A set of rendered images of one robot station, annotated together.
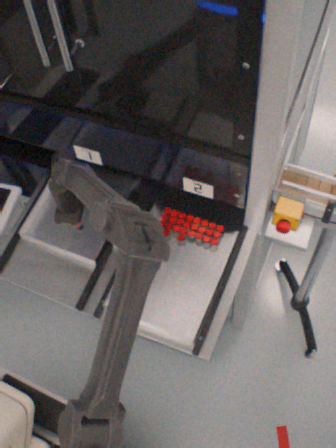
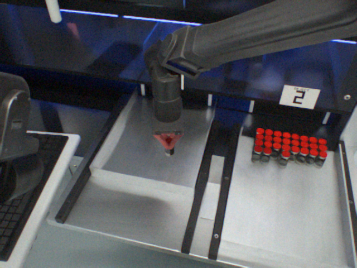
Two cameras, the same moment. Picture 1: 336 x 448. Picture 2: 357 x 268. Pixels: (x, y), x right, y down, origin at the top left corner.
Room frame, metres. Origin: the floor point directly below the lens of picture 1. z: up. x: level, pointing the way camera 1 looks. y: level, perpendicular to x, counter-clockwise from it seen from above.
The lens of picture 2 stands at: (0.25, 0.36, 1.51)
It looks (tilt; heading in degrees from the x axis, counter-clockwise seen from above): 45 degrees down; 345
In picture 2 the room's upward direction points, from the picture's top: straight up
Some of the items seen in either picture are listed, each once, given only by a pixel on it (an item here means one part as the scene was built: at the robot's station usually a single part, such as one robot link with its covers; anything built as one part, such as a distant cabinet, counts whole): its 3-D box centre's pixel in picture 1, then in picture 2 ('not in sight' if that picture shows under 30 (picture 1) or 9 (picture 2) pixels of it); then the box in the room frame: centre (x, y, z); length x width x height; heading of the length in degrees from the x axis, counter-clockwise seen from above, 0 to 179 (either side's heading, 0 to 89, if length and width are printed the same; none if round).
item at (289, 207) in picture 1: (288, 211); not in sight; (0.68, -0.33, 0.99); 0.08 x 0.07 x 0.07; 151
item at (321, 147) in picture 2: (190, 229); (288, 147); (0.71, -0.06, 0.90); 0.18 x 0.02 x 0.05; 60
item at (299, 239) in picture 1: (291, 223); not in sight; (0.71, -0.36, 0.87); 0.14 x 0.13 x 0.02; 151
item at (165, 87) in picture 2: (61, 187); (165, 81); (0.75, 0.25, 1.15); 0.07 x 0.06 x 0.07; 179
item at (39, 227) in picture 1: (82, 202); (160, 133); (0.86, 0.25, 0.90); 0.34 x 0.26 x 0.04; 151
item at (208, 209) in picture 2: (110, 260); (212, 186); (0.65, 0.17, 0.91); 0.14 x 0.03 x 0.06; 152
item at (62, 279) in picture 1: (124, 243); (217, 170); (0.72, 0.13, 0.87); 0.70 x 0.48 x 0.02; 61
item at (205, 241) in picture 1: (187, 236); (288, 154); (0.69, -0.05, 0.90); 0.18 x 0.02 x 0.05; 60
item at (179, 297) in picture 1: (172, 270); (286, 190); (0.60, 0.00, 0.90); 0.34 x 0.26 x 0.04; 150
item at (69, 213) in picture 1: (67, 201); (167, 106); (0.74, 0.25, 1.09); 0.10 x 0.07 x 0.07; 166
